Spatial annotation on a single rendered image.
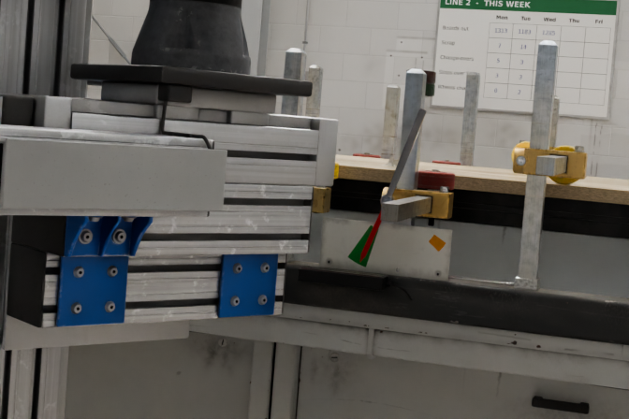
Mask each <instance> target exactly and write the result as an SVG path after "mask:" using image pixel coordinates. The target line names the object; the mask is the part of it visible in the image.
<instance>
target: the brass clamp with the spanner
mask: <svg viewBox="0 0 629 419"><path fill-rule="evenodd" d="M387 192H388V187H385V188H384V190H383V193H382V196H383V195H386V194H387ZM417 195H419V196H428V197H431V198H432V204H431V212H429V213H425V214H422V215H419V216H420V217H430V218H439V219H449V218H451V217H452V209H453V197H454V193H440V192H438V191H428V190H407V189H398V188H396V189H395V191H394V194H393V197H394V200H398V199H403V198H407V197H412V196H417Z"/></svg>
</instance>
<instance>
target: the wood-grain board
mask: <svg viewBox="0 0 629 419"><path fill-rule="evenodd" d="M388 161H389V159H383V158H372V157H360V156H350V155H339V154H336V157H335V162H337V163H339V173H338V179H349V180H359V181H379V182H388V183H391V180H392V177H393V174H394V172H395V169H396V166H381V165H385V164H386V163H387V162H388ZM432 169H439V171H443V172H451V173H454V174H455V183H454V189H461V190H471V191H480V192H491V193H501V194H511V195H525V189H526V179H527V175H526V174H520V173H514V172H513V169H501V168H491V167H480V166H459V165H448V164H437V163H426V162H419V170H432ZM545 197H552V198H561V199H572V200H582V201H592V202H603V203H613V204H623V205H629V180H622V179H611V178H599V177H589V176H586V178H585V179H584V180H581V179H579V180H578V181H576V182H574V183H571V184H566V185H563V184H559V183H556V182H554V181H553V180H551V179H550V178H549V176H547V184H546V194H545Z"/></svg>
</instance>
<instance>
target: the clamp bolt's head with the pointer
mask: <svg viewBox="0 0 629 419"><path fill-rule="evenodd" d="M389 201H391V198H390V197H388V196H384V197H383V200H382V203H385V202H389ZM380 218H381V211H380V213H379V215H378V217H377V220H376V222H375V224H374V226H373V230H372V232H371V234H370V235H369V237H368V240H367V242H366V244H365V246H364V248H363V251H362V253H361V256H360V262H361V261H362V259H363V258H364V257H365V256H366V254H367V252H368V251H369V249H370V246H371V244H372V242H373V239H374V236H375V234H376V232H377V230H378V228H379V225H380V224H381V222H382V221H381V220H380Z"/></svg>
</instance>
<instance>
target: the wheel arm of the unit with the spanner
mask: <svg viewBox="0 0 629 419"><path fill-rule="evenodd" d="M431 204H432V198H431V197H428V196H419V195H417V196H412V197H407V198H403V199H398V200H393V201H389V202H385V203H382V207H381V218H380V220H381V221H389V222H399V221H403V220H406V219H409V218H413V217H416V216H419V215H422V214H425V213H429V212H431Z"/></svg>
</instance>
